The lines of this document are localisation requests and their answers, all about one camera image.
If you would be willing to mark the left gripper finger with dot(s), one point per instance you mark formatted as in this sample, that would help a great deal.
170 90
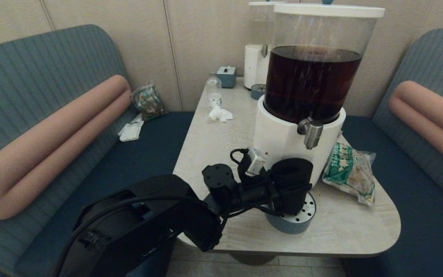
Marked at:
290 191

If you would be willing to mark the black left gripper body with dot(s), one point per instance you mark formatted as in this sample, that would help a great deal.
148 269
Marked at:
258 192

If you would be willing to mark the black plastic cup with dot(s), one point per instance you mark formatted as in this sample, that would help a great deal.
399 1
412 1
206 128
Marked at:
290 171

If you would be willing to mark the large metal dispenser tap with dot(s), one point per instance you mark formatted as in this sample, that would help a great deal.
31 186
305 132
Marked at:
313 134

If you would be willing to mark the large grey perforated drip tray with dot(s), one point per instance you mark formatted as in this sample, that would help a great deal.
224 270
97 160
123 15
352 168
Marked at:
294 226

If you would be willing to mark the large dark tea dispenser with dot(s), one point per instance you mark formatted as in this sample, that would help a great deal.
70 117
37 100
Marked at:
283 130

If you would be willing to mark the green printed snack bag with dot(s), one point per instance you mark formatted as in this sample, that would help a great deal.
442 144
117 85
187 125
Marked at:
350 173

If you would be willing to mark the crumpled white tissue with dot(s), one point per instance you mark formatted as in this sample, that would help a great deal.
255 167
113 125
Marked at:
219 114

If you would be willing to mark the small grey drip tray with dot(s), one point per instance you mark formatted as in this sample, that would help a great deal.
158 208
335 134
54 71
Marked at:
258 93

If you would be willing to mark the clear plastic bottle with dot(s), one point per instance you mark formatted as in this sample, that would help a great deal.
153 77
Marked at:
214 90

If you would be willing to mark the blue grey tissue box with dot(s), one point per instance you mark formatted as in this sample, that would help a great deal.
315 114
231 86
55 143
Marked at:
226 77

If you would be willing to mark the small white water dispenser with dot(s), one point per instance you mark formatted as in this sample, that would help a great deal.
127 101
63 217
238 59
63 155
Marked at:
254 65

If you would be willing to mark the blue bench with short bolster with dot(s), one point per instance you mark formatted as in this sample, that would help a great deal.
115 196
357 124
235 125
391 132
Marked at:
417 184

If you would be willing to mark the white napkin pack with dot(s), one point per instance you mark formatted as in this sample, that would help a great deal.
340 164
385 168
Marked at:
131 130

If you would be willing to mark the dark foil snack bag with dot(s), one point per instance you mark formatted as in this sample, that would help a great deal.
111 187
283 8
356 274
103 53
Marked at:
148 102

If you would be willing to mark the small metal dispenser tap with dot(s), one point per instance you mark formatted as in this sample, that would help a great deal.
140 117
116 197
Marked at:
265 50

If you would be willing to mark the large white dispenser lid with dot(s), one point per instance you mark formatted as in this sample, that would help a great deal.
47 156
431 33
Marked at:
329 9

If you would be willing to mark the long pink bolster cushion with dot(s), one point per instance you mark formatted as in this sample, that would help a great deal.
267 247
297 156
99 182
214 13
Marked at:
52 146

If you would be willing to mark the blue bench with long bolster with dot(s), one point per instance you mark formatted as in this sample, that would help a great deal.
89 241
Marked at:
33 57

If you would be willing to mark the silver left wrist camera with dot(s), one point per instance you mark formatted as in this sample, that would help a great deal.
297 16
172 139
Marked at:
255 161

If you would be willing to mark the golden table pedestal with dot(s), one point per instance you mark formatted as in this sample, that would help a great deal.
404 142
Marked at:
252 259

